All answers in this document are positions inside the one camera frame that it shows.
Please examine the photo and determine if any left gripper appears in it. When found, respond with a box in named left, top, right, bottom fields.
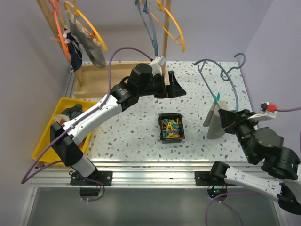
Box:
left=138, top=71, right=186, bottom=99

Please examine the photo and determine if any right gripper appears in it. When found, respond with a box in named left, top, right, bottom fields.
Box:
left=217, top=108, right=258, bottom=161

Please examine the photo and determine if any grey underwear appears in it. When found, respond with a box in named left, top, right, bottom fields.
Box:
left=203, top=103, right=225, bottom=140
left=65, top=10, right=106, bottom=68

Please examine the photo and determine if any teal hanger with grey underwear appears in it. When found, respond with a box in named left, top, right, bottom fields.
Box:
left=193, top=53, right=246, bottom=112

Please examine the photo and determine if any yellow plastic hanger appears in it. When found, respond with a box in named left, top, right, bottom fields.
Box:
left=141, top=0, right=186, bottom=53

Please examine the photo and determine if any blue-grey hanger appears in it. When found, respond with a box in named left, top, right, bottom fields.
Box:
left=135, top=0, right=158, bottom=57

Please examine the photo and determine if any navy striped underwear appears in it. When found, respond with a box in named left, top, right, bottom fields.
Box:
left=62, top=104, right=83, bottom=120

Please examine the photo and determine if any rust orange underwear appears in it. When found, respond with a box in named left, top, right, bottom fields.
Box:
left=53, top=114, right=87, bottom=148

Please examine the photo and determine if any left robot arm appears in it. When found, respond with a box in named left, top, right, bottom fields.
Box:
left=50, top=64, right=186, bottom=185

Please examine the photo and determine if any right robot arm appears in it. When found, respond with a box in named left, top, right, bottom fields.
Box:
left=209, top=103, right=301, bottom=215

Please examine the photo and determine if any wooden hanger rack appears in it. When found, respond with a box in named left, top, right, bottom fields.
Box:
left=35, top=0, right=172, bottom=98

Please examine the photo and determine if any navy underwear on orange hanger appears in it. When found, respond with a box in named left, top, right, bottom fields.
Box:
left=63, top=25, right=82, bottom=72

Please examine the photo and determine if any orange hanger on rack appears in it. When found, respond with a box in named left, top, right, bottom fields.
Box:
left=48, top=0, right=71, bottom=61

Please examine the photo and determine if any teal clothespin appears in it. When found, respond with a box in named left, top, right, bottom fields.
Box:
left=213, top=92, right=221, bottom=105

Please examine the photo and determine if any black clip box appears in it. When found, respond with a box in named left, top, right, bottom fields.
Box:
left=158, top=113, right=185, bottom=143

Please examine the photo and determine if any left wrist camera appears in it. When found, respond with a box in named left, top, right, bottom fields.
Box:
left=149, top=56, right=166, bottom=75

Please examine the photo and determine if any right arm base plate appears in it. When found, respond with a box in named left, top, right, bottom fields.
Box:
left=194, top=171, right=235, bottom=186

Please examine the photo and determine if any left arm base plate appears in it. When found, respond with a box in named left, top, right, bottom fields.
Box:
left=69, top=170, right=113, bottom=186

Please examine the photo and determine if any aluminium rail frame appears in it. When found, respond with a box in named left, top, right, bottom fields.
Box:
left=18, top=70, right=290, bottom=226

